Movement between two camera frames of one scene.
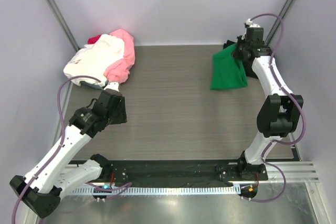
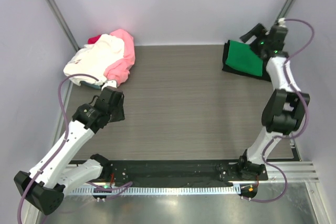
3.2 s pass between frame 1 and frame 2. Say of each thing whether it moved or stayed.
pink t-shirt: stayed
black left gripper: stayed
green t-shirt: moved
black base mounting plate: stayed
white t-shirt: stayed
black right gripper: moved
